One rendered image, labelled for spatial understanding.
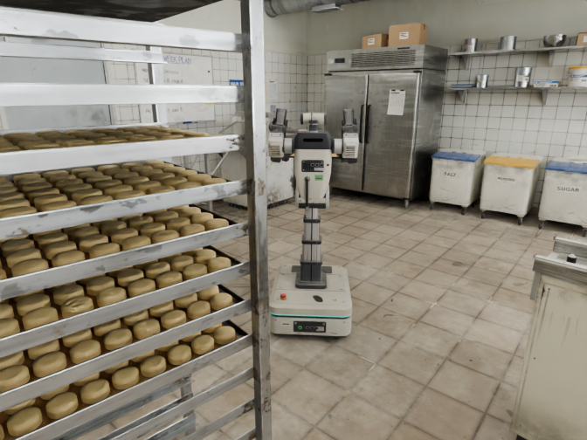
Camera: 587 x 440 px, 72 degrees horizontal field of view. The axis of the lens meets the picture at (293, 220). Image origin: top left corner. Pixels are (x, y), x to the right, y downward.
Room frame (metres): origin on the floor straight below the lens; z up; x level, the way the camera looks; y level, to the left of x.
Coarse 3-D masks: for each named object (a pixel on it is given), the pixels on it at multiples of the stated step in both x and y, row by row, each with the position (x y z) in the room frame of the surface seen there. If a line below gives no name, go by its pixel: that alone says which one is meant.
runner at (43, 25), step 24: (0, 24) 0.57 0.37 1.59; (24, 24) 0.58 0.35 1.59; (48, 24) 0.60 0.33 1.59; (72, 24) 0.62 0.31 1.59; (96, 24) 0.64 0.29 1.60; (120, 24) 0.66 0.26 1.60; (144, 24) 0.69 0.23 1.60; (192, 48) 0.75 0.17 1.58; (216, 48) 0.77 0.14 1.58; (240, 48) 0.80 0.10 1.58
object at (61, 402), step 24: (192, 336) 0.81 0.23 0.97; (216, 336) 0.80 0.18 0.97; (144, 360) 0.72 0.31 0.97; (168, 360) 0.74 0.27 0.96; (72, 384) 0.67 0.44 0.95; (96, 384) 0.64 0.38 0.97; (120, 384) 0.65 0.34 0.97; (24, 408) 0.58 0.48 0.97; (48, 408) 0.58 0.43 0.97; (72, 408) 0.59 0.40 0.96; (0, 432) 0.53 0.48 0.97; (24, 432) 0.54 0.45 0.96
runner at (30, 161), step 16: (112, 144) 0.64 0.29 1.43; (128, 144) 0.66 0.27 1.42; (144, 144) 0.68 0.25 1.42; (160, 144) 0.69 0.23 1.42; (176, 144) 0.71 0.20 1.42; (192, 144) 0.73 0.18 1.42; (208, 144) 0.75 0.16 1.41; (224, 144) 0.77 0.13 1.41; (240, 144) 0.80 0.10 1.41; (0, 160) 0.55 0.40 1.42; (16, 160) 0.56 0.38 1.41; (32, 160) 0.57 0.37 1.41; (48, 160) 0.58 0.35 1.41; (64, 160) 0.60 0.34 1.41; (80, 160) 0.61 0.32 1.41; (96, 160) 0.63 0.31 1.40; (112, 160) 0.64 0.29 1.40; (128, 160) 0.66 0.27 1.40
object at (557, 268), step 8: (536, 256) 1.45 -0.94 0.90; (536, 264) 1.44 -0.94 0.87; (544, 264) 1.42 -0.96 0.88; (552, 264) 1.40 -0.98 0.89; (560, 264) 1.38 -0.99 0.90; (568, 264) 1.37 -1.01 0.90; (576, 264) 1.37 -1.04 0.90; (544, 272) 1.42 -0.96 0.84; (552, 272) 1.40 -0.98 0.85; (560, 272) 1.38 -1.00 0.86; (568, 272) 1.36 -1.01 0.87; (576, 272) 1.35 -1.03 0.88; (584, 272) 1.33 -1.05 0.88; (576, 280) 1.34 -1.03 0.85; (584, 280) 1.33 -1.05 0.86
